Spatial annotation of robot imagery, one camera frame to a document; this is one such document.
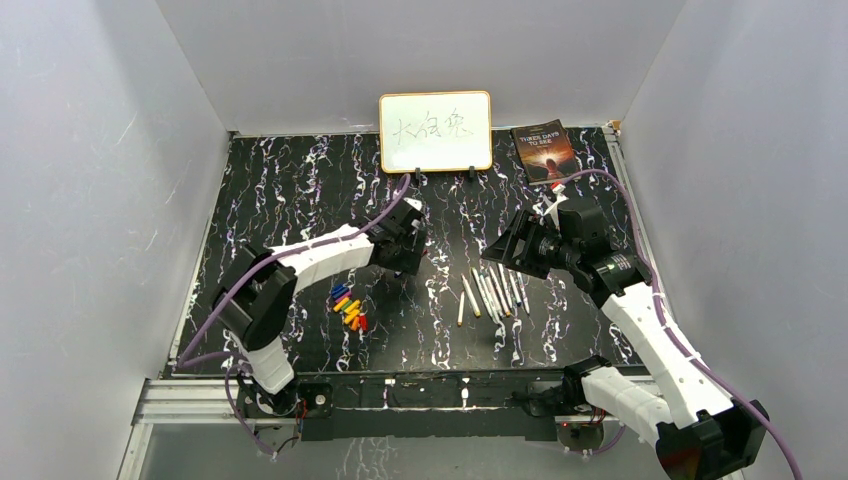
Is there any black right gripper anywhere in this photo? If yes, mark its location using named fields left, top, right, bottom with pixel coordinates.
left=483, top=210, right=579, bottom=279

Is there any yellow cap marker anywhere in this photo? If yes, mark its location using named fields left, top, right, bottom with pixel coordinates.
left=471, top=267, right=499, bottom=322
left=488, top=266, right=512, bottom=317

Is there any yellow pen cap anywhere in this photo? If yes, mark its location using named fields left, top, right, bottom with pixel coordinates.
left=343, top=311, right=361, bottom=326
left=342, top=300, right=361, bottom=316

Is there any orange cap marker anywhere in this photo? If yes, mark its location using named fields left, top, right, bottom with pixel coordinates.
left=480, top=273, right=504, bottom=319
left=461, top=274, right=482, bottom=318

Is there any red cap marker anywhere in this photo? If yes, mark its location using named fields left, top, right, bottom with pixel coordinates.
left=456, top=291, right=465, bottom=327

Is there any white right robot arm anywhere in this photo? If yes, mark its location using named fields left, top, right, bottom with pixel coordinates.
left=481, top=199, right=766, bottom=479

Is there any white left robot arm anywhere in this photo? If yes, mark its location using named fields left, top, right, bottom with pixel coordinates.
left=212, top=198, right=427, bottom=416

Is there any dark paperback book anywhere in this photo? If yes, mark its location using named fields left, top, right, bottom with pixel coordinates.
left=510, top=119, right=579, bottom=186

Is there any small whiteboard with writing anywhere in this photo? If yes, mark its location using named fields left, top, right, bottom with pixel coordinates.
left=378, top=90, right=493, bottom=174

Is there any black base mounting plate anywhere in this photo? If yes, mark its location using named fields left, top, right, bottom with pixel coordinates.
left=300, top=368, right=618, bottom=450

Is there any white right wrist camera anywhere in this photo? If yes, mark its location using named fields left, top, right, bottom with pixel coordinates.
left=542, top=182, right=568, bottom=227

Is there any aluminium frame rail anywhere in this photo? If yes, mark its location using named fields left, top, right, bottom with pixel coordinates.
left=135, top=374, right=727, bottom=425

